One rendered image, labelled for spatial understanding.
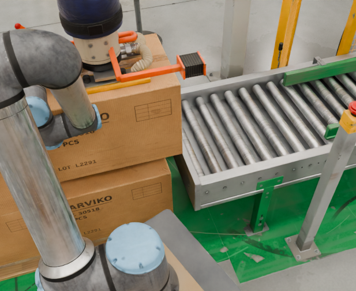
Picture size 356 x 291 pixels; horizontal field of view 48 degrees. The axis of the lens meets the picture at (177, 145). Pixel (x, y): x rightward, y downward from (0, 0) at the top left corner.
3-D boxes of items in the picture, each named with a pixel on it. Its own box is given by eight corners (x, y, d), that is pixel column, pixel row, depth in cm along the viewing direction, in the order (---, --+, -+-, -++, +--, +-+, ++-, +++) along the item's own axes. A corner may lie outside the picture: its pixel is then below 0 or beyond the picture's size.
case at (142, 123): (161, 100, 210) (156, 32, 181) (182, 153, 184) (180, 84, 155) (45, 124, 200) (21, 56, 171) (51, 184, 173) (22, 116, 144)
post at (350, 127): (304, 239, 227) (358, 106, 154) (310, 249, 222) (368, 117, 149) (293, 242, 225) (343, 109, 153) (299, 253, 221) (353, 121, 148)
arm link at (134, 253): (176, 286, 114) (168, 256, 102) (119, 308, 111) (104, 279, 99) (160, 243, 124) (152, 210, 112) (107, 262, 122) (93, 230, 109)
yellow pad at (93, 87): (145, 68, 163) (144, 58, 159) (150, 82, 156) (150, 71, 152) (61, 84, 157) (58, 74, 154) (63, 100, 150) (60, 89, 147)
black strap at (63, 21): (117, 0, 156) (115, -9, 153) (128, 30, 141) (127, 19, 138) (59, 10, 152) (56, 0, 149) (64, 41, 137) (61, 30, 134)
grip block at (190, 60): (198, 62, 146) (198, 50, 143) (206, 75, 141) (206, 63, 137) (176, 66, 145) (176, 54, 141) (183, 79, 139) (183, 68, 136)
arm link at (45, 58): (63, 4, 80) (96, 104, 146) (0, 21, 78) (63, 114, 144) (80, 57, 78) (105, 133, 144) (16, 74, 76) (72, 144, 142)
